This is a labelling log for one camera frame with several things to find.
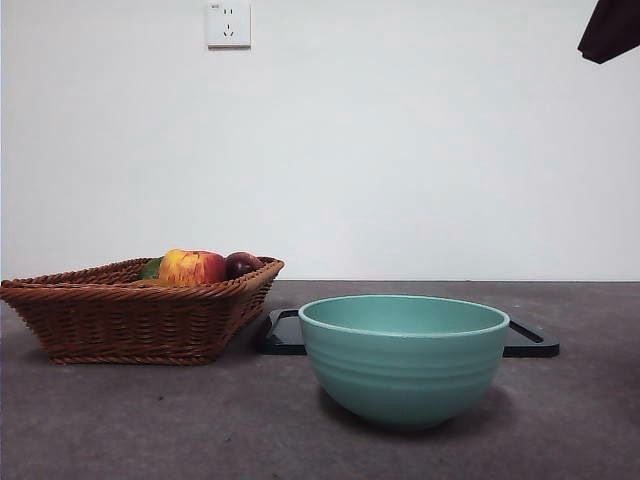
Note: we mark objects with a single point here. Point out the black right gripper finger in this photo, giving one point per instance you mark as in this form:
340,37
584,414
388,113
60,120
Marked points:
612,30

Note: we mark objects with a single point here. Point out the teal ribbed bowl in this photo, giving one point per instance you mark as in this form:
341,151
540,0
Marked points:
400,380

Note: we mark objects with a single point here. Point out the dark rectangular tray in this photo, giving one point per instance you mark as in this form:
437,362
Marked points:
535,350

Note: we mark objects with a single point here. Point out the dark red plum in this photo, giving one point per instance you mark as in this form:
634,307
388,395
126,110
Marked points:
242,265

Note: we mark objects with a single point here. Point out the red yellow apple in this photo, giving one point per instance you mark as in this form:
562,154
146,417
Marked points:
192,267

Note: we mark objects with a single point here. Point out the green fruit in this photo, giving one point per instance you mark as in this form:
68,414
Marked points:
151,270

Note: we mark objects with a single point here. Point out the brown wicker basket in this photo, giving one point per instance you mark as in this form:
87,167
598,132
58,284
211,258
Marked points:
125,325

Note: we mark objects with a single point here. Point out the white wall socket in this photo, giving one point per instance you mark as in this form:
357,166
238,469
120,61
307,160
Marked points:
229,25

